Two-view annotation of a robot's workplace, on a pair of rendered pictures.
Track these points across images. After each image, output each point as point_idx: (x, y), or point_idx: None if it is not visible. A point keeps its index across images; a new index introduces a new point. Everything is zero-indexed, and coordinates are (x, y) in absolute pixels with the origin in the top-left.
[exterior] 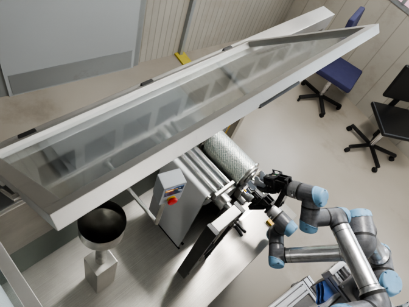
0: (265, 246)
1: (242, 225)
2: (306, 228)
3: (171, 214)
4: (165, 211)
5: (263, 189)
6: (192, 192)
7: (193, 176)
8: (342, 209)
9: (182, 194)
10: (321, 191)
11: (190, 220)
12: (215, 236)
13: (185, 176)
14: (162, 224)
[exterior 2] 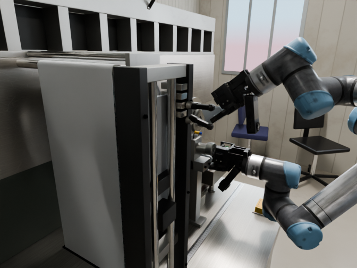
0: (272, 238)
1: (224, 224)
2: (315, 99)
3: (88, 202)
4: (81, 210)
5: (220, 112)
6: (91, 91)
7: (86, 62)
8: (342, 75)
9: (83, 122)
10: (298, 37)
11: (114, 174)
12: (137, 72)
13: (73, 67)
14: (88, 250)
